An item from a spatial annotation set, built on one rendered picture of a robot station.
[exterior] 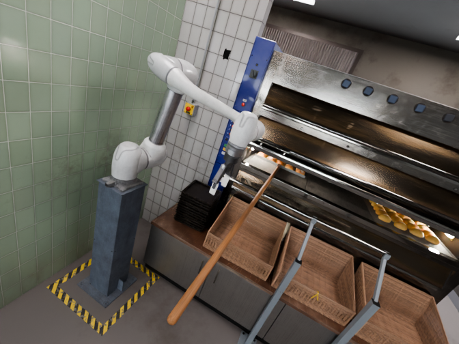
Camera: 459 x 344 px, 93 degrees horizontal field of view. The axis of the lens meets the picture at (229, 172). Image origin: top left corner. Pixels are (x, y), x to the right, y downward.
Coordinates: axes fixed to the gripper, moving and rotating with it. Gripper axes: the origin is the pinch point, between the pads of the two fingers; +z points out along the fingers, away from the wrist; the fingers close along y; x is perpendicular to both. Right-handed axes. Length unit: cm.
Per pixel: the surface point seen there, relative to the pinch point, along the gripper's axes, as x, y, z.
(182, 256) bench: -15, -31, 89
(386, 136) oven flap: 71, -88, -56
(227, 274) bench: 24, -33, 79
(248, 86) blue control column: -34, -78, -50
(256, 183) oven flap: 5, -87, 23
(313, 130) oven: 26, -85, -40
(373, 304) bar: 105, -31, 30
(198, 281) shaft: 20.2, 44.1, 11.0
